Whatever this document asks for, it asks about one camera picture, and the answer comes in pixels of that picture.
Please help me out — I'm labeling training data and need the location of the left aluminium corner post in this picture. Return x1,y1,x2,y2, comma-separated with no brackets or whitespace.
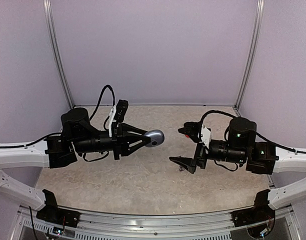
43,0,75,109

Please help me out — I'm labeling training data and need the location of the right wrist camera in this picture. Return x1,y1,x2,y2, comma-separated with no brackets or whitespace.
197,124,212,149

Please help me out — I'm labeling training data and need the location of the front aluminium rail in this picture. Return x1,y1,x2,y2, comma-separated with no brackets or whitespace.
11,197,301,240

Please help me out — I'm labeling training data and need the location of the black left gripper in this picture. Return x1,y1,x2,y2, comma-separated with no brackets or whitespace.
73,122,151,160

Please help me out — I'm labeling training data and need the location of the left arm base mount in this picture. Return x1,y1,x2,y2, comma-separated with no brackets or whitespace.
36,189,81,228

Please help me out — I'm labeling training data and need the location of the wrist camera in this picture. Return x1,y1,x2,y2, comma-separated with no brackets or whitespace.
197,124,212,149
108,99,129,138

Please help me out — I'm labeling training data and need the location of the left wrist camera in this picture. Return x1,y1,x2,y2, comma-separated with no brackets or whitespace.
108,99,129,138

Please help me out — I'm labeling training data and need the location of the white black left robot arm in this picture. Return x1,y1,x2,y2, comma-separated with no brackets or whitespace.
0,106,154,223

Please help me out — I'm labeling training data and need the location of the aluminium corner post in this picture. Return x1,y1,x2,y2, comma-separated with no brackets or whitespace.
43,0,75,109
234,0,265,111

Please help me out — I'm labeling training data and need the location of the right aluminium corner post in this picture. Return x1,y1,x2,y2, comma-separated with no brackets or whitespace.
234,0,265,111

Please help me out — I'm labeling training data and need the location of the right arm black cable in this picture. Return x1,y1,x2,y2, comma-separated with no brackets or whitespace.
199,109,306,155

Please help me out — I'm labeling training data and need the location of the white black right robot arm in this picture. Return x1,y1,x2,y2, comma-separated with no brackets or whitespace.
169,117,306,222

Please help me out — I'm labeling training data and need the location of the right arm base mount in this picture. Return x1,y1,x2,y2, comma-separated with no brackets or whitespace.
231,189,276,240

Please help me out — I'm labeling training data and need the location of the grey oval charging case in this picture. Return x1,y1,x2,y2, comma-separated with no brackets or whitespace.
144,129,165,148

